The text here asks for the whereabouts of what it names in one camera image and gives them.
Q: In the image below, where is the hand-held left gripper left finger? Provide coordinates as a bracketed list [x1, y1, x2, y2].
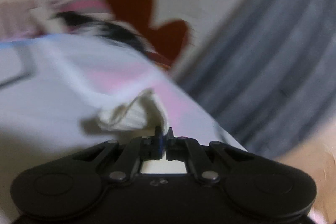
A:
[72, 126, 164, 185]

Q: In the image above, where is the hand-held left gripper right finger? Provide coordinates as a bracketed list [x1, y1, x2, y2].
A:
[167, 127, 255, 186]

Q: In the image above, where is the cream knitted garment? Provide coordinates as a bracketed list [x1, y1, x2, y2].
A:
[97, 88, 187, 175]

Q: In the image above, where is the grey pink printed bedsheet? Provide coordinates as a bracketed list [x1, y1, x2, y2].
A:
[0, 34, 248, 224]

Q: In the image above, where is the black cloth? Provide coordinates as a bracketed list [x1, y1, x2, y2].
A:
[54, 13, 146, 51]

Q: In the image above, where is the wide grey curtain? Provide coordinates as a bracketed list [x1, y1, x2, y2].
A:
[173, 0, 336, 159]

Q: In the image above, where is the red scalloped headboard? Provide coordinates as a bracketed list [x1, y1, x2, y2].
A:
[105, 0, 191, 67]

